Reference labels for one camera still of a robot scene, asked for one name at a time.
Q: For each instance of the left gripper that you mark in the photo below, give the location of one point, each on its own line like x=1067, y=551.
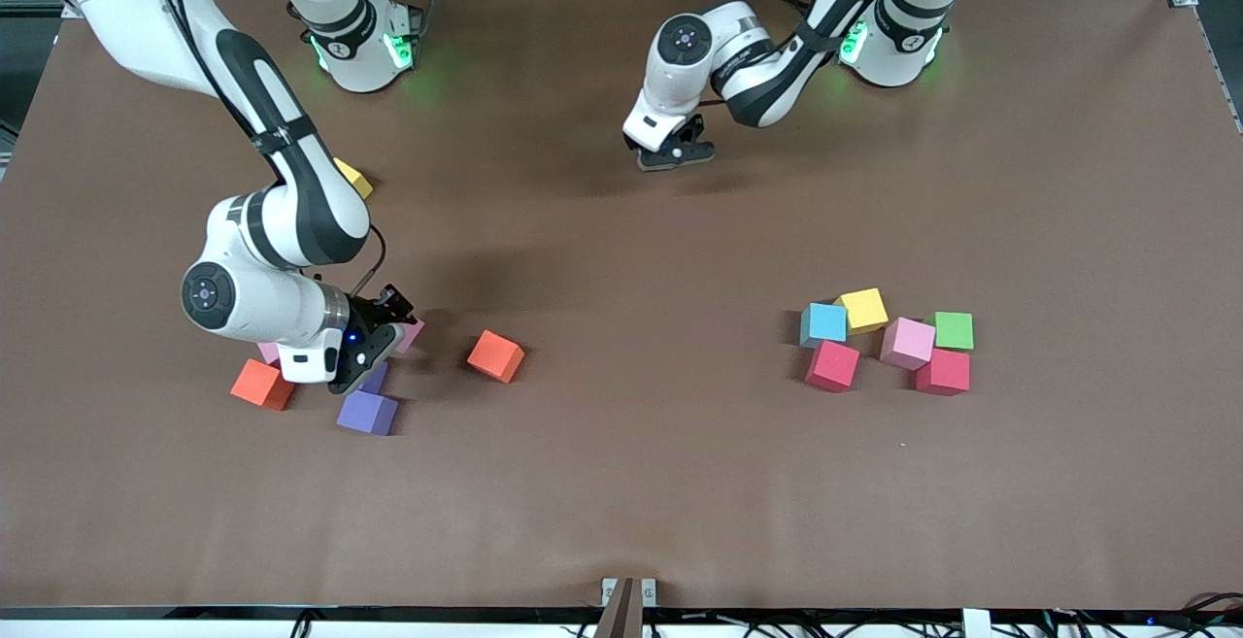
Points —
x=694, y=124

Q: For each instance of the red foam cube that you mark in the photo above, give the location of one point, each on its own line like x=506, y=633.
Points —
x=831, y=364
x=944, y=372

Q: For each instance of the green foam cube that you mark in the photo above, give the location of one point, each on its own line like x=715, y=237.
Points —
x=954, y=330

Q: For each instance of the yellow foam cube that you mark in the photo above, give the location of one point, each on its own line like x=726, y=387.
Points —
x=864, y=309
x=354, y=180

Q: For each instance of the brown table cover sheet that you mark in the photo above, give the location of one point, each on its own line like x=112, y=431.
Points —
x=621, y=279

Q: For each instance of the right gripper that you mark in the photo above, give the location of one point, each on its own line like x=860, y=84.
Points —
x=370, y=315

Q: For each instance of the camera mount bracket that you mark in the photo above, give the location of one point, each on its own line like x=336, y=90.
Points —
x=623, y=609

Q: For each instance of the purple foam cube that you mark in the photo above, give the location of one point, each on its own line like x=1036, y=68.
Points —
x=366, y=413
x=377, y=381

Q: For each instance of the pink foam cube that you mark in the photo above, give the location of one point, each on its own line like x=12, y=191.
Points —
x=267, y=352
x=413, y=335
x=907, y=342

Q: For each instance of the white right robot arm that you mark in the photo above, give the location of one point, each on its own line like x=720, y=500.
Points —
x=291, y=220

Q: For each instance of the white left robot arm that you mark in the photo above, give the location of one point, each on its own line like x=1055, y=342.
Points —
x=767, y=75

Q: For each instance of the orange foam cube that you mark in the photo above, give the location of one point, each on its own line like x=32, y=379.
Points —
x=494, y=354
x=260, y=384

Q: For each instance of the blue foam cube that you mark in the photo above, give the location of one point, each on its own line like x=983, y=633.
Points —
x=823, y=323

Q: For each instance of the white edge bracket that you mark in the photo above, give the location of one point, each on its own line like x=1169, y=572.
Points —
x=976, y=623

